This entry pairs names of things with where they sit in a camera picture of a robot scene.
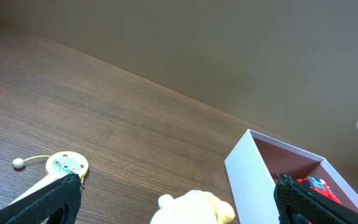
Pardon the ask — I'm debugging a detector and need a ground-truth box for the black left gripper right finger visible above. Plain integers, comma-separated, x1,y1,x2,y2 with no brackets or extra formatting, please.
274,174,358,224

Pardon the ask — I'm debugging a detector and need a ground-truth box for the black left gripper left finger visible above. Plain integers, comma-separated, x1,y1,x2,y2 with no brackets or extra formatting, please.
0,174,82,224

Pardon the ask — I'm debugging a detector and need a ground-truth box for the red toy fire truck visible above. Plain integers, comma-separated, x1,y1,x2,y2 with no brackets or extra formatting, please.
297,176,341,204

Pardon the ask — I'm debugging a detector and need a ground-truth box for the yellow wooden rattle drum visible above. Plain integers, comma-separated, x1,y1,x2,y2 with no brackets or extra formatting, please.
10,151,89,205

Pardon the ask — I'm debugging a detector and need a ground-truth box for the pink cardboard box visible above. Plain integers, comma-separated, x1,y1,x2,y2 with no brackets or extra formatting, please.
225,129,358,224

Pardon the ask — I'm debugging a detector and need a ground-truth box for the white plush duck yellow hat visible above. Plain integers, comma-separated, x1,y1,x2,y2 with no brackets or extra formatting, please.
150,190,235,224

